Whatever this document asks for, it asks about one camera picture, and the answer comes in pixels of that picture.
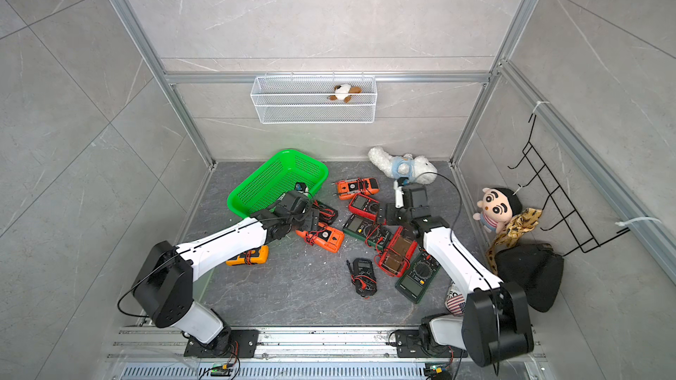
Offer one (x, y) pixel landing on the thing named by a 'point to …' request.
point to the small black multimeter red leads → (363, 277)
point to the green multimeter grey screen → (417, 279)
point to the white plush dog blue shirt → (407, 166)
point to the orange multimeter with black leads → (330, 239)
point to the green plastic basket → (278, 175)
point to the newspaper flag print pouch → (455, 301)
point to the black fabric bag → (537, 267)
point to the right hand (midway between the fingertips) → (392, 207)
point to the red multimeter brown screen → (396, 257)
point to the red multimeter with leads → (364, 207)
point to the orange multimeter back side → (347, 189)
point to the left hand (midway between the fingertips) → (310, 210)
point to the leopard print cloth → (511, 233)
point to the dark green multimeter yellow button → (367, 231)
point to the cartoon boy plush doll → (496, 208)
